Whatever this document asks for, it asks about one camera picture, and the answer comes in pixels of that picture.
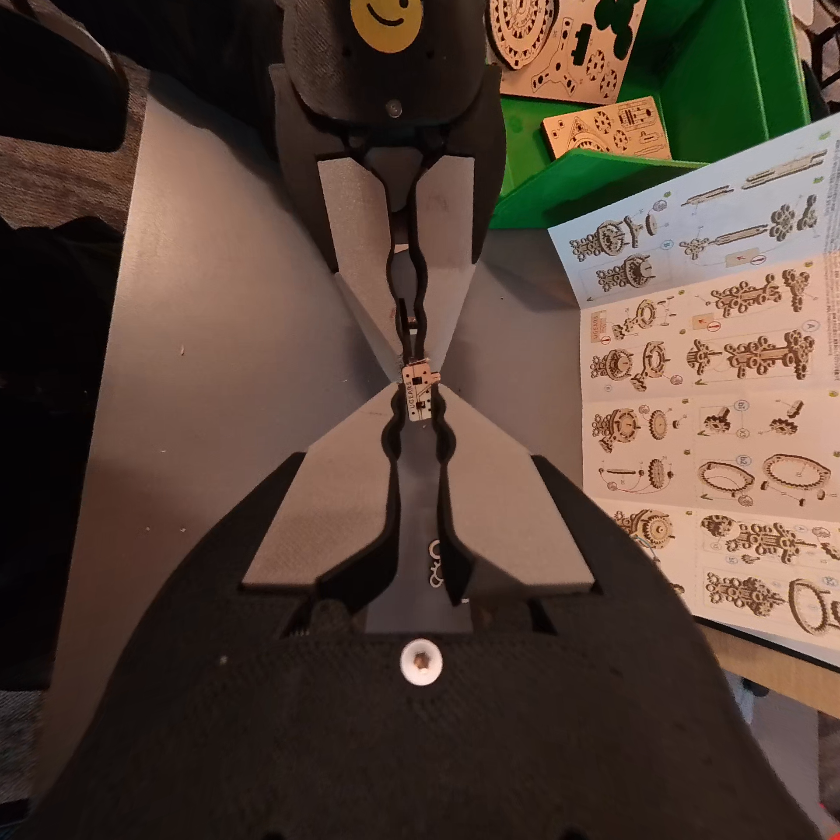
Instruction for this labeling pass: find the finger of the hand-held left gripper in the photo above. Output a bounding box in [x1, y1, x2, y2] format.
[317, 152, 406, 383]
[410, 154, 485, 385]

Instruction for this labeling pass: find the small wooden connector plate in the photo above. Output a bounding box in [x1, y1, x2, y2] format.
[402, 357, 439, 424]

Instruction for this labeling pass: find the large laser-cut wooden sheet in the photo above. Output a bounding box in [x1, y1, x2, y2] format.
[486, 0, 648, 106]

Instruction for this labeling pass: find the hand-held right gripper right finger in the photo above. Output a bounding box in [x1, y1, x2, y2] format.
[432, 382, 598, 608]

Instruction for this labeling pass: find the person's black clothing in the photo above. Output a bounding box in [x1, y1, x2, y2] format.
[0, 217, 127, 689]

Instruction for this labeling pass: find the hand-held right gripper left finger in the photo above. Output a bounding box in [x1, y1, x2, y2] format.
[241, 382, 403, 611]

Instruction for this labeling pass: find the small laser-cut wooden sheet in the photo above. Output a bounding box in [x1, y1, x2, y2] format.
[541, 96, 672, 161]

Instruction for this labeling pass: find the black office chair silver base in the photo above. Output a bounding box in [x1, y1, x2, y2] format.
[0, 0, 130, 153]

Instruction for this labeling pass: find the printed assembly instruction sheet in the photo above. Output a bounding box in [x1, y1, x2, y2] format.
[548, 112, 840, 670]

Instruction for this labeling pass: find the green plastic bin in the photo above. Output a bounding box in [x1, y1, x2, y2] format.
[489, 0, 811, 228]

